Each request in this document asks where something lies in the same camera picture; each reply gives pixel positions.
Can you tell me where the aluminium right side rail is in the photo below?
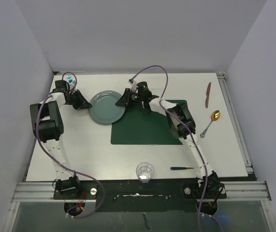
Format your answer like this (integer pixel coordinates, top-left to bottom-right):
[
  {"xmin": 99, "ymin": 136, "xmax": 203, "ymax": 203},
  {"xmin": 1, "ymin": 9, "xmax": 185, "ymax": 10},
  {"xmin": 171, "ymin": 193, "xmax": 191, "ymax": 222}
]
[{"xmin": 217, "ymin": 72, "xmax": 254, "ymax": 174}]

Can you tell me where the clear drinking glass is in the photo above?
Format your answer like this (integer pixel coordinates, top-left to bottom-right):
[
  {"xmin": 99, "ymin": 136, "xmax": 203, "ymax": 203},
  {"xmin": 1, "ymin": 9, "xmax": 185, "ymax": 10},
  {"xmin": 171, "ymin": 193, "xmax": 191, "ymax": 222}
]
[{"xmin": 136, "ymin": 162, "xmax": 154, "ymax": 183}]

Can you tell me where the dark green placemat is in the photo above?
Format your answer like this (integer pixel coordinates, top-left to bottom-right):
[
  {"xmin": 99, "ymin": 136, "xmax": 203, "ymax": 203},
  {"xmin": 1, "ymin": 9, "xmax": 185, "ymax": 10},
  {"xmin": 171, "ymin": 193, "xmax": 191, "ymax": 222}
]
[{"xmin": 110, "ymin": 105, "xmax": 181, "ymax": 145}]

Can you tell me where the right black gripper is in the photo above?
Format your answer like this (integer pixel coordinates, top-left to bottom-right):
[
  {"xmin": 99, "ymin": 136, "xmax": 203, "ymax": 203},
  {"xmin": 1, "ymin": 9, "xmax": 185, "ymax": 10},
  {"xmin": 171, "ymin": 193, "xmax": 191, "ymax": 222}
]
[{"xmin": 116, "ymin": 89, "xmax": 142, "ymax": 108}]

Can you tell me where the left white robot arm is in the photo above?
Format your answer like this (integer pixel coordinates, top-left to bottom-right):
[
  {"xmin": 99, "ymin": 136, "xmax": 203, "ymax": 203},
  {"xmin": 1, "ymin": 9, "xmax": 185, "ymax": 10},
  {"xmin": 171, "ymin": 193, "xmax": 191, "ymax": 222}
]
[{"xmin": 29, "ymin": 79, "xmax": 92, "ymax": 199}]

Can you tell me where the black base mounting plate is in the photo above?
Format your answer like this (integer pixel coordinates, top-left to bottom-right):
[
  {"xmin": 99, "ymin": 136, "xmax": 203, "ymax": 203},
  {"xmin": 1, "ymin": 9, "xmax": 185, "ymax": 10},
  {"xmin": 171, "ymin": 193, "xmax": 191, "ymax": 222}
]
[{"xmin": 53, "ymin": 179, "xmax": 227, "ymax": 214}]

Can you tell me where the brown knife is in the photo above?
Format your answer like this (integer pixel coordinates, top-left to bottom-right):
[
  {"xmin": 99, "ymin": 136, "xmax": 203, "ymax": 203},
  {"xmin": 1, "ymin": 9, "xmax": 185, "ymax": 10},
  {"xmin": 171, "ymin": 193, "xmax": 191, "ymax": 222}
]
[{"xmin": 205, "ymin": 82, "xmax": 211, "ymax": 108}]

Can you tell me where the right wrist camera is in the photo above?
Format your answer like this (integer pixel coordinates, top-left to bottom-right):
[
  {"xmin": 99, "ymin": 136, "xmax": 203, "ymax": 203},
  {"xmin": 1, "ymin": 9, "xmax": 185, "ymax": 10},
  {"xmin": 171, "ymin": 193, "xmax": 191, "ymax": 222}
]
[{"xmin": 137, "ymin": 81, "xmax": 152, "ymax": 98}]

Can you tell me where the gold fork green handle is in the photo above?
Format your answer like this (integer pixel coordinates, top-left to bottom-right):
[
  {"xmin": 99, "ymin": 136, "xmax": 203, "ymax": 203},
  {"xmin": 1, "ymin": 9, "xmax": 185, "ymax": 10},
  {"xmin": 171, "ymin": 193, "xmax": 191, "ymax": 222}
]
[{"xmin": 170, "ymin": 167, "xmax": 195, "ymax": 171}]

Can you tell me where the grey-blue round plate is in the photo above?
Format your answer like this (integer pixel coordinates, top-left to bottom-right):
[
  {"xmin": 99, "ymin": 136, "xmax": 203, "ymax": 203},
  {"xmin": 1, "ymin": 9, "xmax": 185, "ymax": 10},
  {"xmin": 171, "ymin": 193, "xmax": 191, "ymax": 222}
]
[{"xmin": 88, "ymin": 90, "xmax": 125, "ymax": 125}]

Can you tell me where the gold spoon green handle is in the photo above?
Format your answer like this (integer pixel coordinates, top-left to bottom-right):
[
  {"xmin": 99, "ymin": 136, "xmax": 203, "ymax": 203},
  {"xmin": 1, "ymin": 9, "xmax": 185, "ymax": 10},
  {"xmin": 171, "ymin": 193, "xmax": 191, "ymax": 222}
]
[{"xmin": 200, "ymin": 110, "xmax": 221, "ymax": 138}]

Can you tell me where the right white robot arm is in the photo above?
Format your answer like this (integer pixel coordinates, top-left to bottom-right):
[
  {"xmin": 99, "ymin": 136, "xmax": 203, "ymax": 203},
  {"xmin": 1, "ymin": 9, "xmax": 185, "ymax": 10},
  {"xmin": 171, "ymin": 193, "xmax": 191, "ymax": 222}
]
[{"xmin": 115, "ymin": 88, "xmax": 225, "ymax": 198}]

